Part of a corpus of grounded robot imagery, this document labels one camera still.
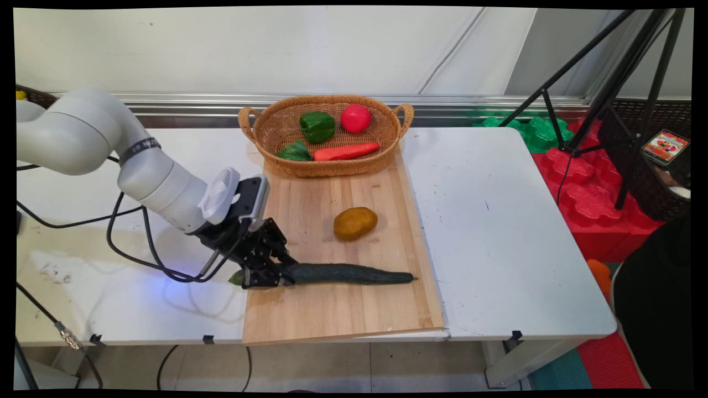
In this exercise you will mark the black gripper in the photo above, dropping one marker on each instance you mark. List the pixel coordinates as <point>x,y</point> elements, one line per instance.
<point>232,243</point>

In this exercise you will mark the dark green toy cucumber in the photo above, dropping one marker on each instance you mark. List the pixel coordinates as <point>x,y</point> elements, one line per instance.
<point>343,273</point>

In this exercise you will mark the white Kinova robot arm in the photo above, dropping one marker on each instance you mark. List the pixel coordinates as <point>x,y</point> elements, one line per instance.
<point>83,132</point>

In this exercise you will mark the white round fan housing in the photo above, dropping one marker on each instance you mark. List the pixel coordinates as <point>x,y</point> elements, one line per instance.
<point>218,194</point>

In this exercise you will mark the wooden cutting board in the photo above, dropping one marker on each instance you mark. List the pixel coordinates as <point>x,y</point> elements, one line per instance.
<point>343,315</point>

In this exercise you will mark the brown toy potato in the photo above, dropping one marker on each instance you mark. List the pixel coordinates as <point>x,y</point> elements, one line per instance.
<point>355,224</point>

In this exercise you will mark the green toy leafy vegetable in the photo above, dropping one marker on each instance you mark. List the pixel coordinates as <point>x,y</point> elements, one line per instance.
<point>294,151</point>

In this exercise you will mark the light woven wicker basket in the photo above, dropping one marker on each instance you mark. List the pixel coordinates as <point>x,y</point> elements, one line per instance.
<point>332,166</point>

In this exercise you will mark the orange toy carrot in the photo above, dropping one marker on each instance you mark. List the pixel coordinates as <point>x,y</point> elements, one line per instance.
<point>345,151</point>

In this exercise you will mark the green toy bell pepper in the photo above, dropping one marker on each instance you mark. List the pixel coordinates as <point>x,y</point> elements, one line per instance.
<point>317,126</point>

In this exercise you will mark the red toy tomato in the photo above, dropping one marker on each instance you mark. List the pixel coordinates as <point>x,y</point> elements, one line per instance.
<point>355,118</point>

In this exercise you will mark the white table leg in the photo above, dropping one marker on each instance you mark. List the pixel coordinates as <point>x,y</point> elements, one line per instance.
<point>525,362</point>

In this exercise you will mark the small dark wicker basket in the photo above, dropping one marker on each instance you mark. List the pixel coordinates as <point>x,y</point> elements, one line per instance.
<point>36,97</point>

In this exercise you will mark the teal floor mat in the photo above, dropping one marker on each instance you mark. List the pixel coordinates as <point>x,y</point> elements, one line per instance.
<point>561,373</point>

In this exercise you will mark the red foam blocks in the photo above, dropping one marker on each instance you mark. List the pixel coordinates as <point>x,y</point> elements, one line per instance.
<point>592,204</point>

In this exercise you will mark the orange round object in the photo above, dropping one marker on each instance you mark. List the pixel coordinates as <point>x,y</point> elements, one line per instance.
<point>600,276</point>

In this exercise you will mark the red floor mat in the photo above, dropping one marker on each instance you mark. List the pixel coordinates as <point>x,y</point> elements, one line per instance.
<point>611,365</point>

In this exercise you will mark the black tripod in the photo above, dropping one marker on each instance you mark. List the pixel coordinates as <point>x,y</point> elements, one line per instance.
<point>603,99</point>

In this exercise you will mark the dark brown wicker basket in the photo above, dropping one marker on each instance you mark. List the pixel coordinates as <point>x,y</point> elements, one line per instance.
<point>647,188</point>

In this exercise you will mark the black fabric object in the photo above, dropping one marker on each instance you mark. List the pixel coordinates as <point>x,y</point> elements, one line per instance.
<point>655,309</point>

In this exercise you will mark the colourful printed box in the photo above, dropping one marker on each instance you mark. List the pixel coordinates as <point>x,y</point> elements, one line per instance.
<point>665,147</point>

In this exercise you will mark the black silver wrist camera box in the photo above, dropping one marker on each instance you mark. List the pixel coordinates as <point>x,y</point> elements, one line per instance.
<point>251,202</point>

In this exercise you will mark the aluminium wall rail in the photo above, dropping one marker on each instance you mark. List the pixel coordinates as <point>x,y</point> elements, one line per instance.
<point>182,105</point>

